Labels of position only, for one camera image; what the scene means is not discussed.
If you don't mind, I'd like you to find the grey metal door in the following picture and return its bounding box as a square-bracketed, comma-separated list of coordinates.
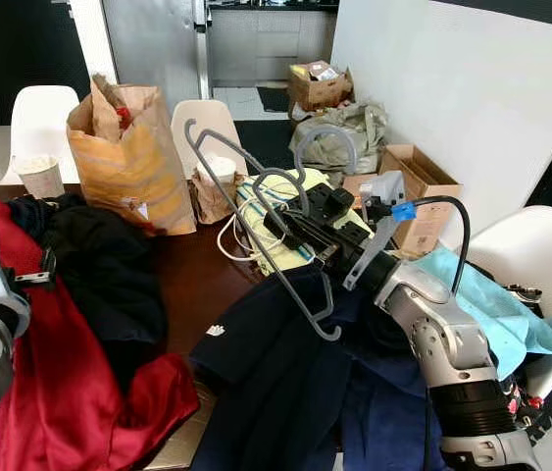
[99, 0, 210, 114]

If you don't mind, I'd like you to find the white plastic chair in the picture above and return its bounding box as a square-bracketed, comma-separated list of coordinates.
[1, 85, 80, 184]
[171, 98, 249, 178]
[465, 204, 552, 401]

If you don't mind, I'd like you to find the cardboard box with items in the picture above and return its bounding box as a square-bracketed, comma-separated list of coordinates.
[287, 61, 355, 114]

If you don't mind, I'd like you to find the navy blue garment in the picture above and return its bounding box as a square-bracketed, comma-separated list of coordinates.
[189, 260, 443, 471]

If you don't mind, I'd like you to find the royal blue garment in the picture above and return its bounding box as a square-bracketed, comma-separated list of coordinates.
[339, 378, 448, 471]

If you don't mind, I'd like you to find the pale yellow cloth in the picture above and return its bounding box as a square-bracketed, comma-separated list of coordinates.
[234, 167, 375, 278]

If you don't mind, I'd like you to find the grey clothes hanger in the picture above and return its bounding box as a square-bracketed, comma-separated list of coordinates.
[183, 118, 363, 342]
[197, 147, 343, 340]

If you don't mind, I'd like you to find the grey green plastic bag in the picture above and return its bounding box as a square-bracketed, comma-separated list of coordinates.
[290, 98, 391, 180]

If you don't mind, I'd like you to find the red garment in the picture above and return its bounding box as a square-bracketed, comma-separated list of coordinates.
[0, 196, 201, 471]

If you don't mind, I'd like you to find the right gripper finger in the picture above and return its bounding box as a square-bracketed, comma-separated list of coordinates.
[274, 224, 343, 266]
[261, 201, 318, 238]

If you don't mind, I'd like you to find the light blue cloth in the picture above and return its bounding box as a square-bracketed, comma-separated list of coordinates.
[413, 245, 552, 382]

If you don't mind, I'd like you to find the black garment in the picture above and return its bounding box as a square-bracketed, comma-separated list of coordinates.
[6, 191, 169, 393]

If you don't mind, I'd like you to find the crumpled brown paper bag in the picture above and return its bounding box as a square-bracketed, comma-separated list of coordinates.
[189, 155, 244, 225]

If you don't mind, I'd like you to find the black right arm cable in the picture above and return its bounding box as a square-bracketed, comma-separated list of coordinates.
[408, 194, 473, 295]

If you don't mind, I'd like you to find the white cable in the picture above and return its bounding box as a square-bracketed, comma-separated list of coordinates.
[215, 209, 269, 266]

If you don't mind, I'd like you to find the brown yellow paper bag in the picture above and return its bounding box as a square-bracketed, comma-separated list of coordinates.
[67, 74, 198, 236]

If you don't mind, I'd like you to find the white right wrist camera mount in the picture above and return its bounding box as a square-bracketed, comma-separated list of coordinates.
[342, 172, 419, 292]

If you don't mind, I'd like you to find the brown cardboard box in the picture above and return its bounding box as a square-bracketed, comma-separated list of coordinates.
[342, 144, 463, 256]

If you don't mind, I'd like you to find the paper cup white lid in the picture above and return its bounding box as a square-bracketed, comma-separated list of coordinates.
[16, 155, 66, 200]

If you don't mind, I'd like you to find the floral patterned fabric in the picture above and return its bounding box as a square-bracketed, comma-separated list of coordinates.
[496, 378, 543, 433]

